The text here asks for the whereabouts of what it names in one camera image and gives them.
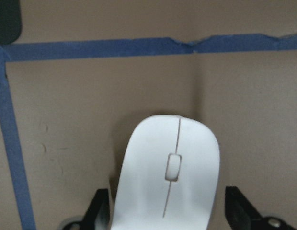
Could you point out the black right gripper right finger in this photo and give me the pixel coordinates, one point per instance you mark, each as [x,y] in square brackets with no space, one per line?
[240,213]

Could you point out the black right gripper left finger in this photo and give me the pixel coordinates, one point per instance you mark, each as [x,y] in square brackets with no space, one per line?
[97,216]

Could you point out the white computer mouse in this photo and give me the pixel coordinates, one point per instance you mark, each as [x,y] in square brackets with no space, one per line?
[169,176]

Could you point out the black mousepad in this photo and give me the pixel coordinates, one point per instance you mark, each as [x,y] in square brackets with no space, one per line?
[10,21]

